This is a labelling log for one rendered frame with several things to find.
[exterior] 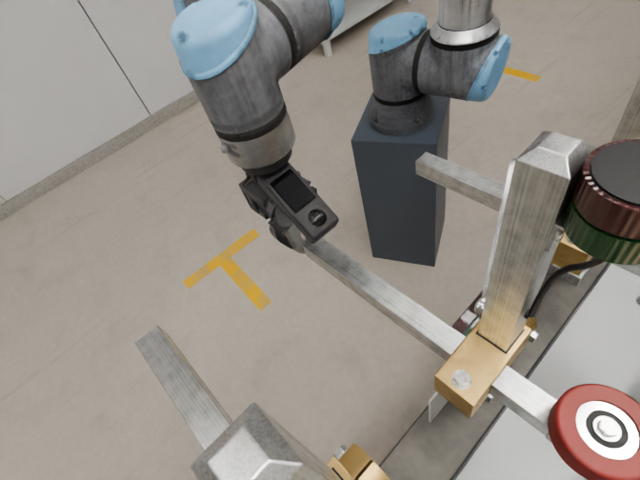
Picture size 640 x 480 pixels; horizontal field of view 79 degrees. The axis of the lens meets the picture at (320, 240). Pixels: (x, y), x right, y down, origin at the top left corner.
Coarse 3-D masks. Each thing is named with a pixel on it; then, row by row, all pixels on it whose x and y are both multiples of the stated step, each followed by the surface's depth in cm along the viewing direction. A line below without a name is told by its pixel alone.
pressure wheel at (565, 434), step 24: (552, 408) 38; (576, 408) 36; (600, 408) 36; (624, 408) 35; (552, 432) 36; (576, 432) 35; (600, 432) 34; (624, 432) 34; (576, 456) 34; (600, 456) 33; (624, 456) 33
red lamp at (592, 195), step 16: (608, 144) 24; (576, 192) 24; (592, 192) 22; (576, 208) 24; (592, 208) 22; (608, 208) 22; (624, 208) 21; (592, 224) 23; (608, 224) 22; (624, 224) 22
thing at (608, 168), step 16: (624, 144) 23; (592, 160) 23; (608, 160) 23; (624, 160) 23; (592, 176) 22; (608, 176) 22; (624, 176) 22; (608, 192) 22; (624, 192) 21; (560, 224) 27; (560, 240) 28; (560, 272) 32; (544, 288) 35
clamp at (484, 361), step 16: (480, 320) 46; (528, 320) 46; (480, 336) 45; (528, 336) 45; (464, 352) 44; (480, 352) 44; (496, 352) 44; (512, 352) 43; (448, 368) 44; (464, 368) 43; (480, 368) 43; (496, 368) 43; (448, 384) 43; (480, 384) 42; (448, 400) 46; (464, 400) 42; (480, 400) 42
